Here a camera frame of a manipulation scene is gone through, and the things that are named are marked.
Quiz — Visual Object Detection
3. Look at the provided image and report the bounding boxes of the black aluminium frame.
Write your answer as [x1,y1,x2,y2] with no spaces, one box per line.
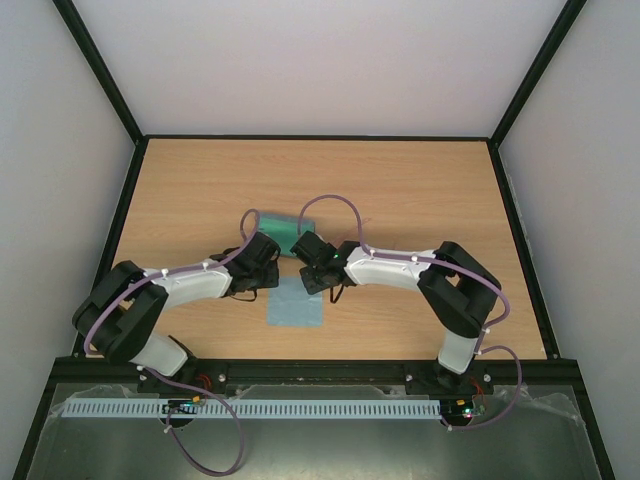
[14,1,614,479]

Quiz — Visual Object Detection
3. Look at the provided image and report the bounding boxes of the left controller board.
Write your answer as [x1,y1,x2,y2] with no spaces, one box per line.
[160,396,207,415]

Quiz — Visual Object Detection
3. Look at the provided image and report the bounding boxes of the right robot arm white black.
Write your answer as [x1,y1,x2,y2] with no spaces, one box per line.
[291,232,508,392]

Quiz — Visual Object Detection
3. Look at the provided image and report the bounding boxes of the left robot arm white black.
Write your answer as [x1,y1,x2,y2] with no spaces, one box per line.
[72,232,281,378]

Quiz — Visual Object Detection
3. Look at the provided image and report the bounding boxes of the light blue slotted cable duct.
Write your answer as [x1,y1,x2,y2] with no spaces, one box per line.
[61,398,441,420]

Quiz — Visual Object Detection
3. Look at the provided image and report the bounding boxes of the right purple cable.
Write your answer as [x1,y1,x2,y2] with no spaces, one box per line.
[297,194,524,434]

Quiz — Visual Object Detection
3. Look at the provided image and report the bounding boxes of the controller board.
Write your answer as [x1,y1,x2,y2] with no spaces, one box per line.
[440,397,488,420]
[160,396,207,415]

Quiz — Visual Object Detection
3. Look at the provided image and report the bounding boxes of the light blue cleaning cloth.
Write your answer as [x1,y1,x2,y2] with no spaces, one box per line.
[266,277,323,328]

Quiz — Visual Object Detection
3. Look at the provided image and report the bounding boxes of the right controller board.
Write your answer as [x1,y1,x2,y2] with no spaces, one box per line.
[440,397,488,420]

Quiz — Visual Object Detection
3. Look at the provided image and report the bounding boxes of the grey glasses case green lining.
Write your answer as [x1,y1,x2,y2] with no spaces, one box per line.
[258,211,315,258]

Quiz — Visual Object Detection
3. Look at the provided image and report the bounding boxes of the pink sunglasses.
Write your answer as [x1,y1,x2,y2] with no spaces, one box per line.
[335,217,372,243]

